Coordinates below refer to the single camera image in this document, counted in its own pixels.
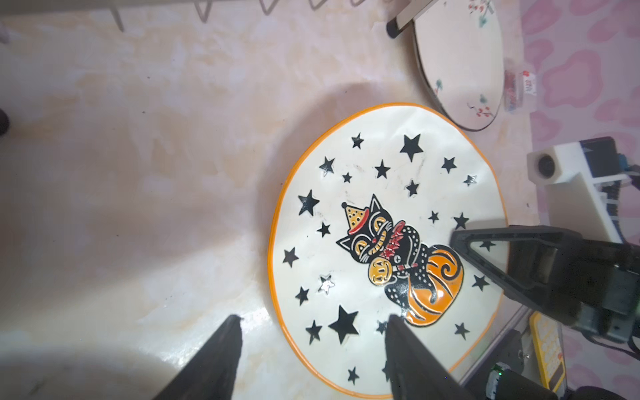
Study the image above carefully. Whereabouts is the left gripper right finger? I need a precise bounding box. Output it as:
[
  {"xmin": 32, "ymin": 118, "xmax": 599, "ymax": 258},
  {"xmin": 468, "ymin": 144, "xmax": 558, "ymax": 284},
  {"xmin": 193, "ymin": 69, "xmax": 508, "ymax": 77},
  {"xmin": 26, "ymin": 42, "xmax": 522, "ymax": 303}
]
[{"xmin": 385, "ymin": 315, "xmax": 473, "ymax": 400}]

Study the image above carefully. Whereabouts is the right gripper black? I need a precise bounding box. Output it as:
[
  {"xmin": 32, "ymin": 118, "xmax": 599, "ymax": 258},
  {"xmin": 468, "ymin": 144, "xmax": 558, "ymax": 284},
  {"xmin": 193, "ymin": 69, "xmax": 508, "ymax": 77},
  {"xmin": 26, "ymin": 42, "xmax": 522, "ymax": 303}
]
[{"xmin": 450, "ymin": 225, "xmax": 639, "ymax": 343}]

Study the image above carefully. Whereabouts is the silver two-tier dish rack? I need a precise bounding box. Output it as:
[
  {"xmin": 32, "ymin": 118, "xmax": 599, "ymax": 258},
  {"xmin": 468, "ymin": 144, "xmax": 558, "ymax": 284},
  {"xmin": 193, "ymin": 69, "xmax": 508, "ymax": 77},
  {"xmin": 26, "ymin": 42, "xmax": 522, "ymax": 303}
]
[{"xmin": 0, "ymin": 0, "xmax": 441, "ymax": 40}]

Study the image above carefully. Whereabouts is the halloween cat star plate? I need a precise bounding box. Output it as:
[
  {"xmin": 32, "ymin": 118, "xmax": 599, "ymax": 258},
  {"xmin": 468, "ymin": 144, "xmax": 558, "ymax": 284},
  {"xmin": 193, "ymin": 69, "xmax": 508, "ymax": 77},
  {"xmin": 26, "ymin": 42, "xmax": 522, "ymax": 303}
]
[{"xmin": 268, "ymin": 103, "xmax": 507, "ymax": 399}]

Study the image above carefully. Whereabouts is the small pink box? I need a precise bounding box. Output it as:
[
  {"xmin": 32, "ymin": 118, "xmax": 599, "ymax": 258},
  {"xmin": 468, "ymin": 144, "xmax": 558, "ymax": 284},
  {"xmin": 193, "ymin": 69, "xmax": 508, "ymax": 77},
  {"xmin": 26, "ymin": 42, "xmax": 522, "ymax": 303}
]
[{"xmin": 503, "ymin": 58, "xmax": 537, "ymax": 114}]

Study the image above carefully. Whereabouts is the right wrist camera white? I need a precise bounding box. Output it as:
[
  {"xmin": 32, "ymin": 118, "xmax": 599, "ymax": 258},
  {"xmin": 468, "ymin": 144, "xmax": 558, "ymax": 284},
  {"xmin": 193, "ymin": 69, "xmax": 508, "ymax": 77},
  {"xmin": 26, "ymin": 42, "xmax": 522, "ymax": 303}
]
[{"xmin": 527, "ymin": 137, "xmax": 639, "ymax": 243}]

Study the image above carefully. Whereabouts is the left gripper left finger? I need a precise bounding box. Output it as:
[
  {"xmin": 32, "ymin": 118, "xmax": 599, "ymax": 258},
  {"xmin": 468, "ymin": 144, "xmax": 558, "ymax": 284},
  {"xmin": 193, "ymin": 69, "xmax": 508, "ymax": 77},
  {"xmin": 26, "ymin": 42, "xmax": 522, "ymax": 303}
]
[{"xmin": 154, "ymin": 314, "xmax": 243, "ymax": 400}]

